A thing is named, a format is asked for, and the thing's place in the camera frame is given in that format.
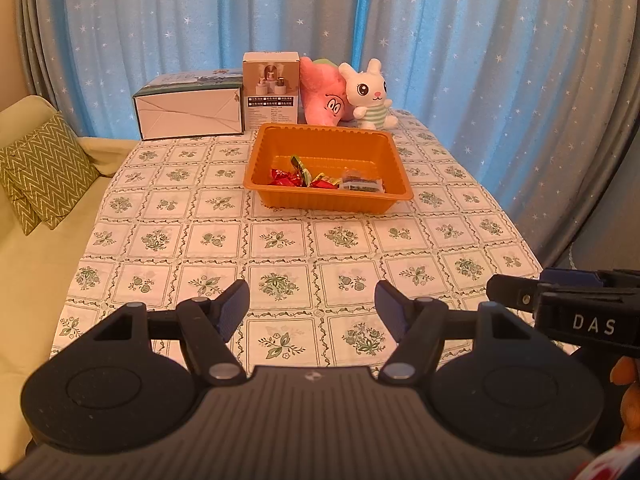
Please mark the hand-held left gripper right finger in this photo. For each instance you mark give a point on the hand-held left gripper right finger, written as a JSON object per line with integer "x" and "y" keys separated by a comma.
{"x": 395, "y": 310}

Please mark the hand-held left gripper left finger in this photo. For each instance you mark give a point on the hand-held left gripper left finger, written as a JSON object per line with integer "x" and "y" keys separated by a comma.
{"x": 232, "y": 310}

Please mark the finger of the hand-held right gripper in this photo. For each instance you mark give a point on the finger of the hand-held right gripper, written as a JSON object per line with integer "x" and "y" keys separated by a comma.
{"x": 512, "y": 292}
{"x": 565, "y": 276}

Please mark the clear dark printed snack packet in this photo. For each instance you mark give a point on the clear dark printed snack packet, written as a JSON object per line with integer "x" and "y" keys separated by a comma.
{"x": 362, "y": 184}

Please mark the orange plastic tray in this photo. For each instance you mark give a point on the orange plastic tray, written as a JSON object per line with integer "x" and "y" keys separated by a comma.
{"x": 325, "y": 200}

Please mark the red snack packet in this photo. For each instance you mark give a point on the red snack packet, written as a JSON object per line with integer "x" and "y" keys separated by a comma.
{"x": 282, "y": 178}
{"x": 324, "y": 183}

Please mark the green and white snack packet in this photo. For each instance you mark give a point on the green and white snack packet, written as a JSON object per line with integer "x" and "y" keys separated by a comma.
{"x": 301, "y": 169}

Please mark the person's right hand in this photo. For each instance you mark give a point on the person's right hand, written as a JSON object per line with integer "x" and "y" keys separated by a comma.
{"x": 631, "y": 370}

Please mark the floral checked tablecloth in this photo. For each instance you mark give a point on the floral checked tablecloth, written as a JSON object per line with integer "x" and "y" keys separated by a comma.
{"x": 165, "y": 240}

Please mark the pale yellow sofa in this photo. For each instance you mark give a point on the pale yellow sofa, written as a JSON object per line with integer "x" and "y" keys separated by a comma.
{"x": 45, "y": 270}

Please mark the large white cardboard box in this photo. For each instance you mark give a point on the large white cardboard box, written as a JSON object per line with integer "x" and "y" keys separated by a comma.
{"x": 185, "y": 115}

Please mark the grey starry curtain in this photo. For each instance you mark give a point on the grey starry curtain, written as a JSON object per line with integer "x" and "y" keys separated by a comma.
{"x": 500, "y": 85}
{"x": 35, "y": 20}

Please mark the small beige product box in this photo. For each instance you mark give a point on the small beige product box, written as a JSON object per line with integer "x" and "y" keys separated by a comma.
{"x": 270, "y": 105}

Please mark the white bunny plush toy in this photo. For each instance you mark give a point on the white bunny plush toy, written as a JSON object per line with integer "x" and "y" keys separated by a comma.
{"x": 365, "y": 90}

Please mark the green zigzag cushion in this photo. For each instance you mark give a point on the green zigzag cushion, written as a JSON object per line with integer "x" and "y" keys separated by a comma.
{"x": 15, "y": 200}
{"x": 55, "y": 170}

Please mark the pink plush toy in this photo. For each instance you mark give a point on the pink plush toy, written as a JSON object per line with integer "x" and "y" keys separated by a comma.
{"x": 320, "y": 95}

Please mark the blue starry curtain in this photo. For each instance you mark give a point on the blue starry curtain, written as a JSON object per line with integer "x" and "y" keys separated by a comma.
{"x": 200, "y": 20}

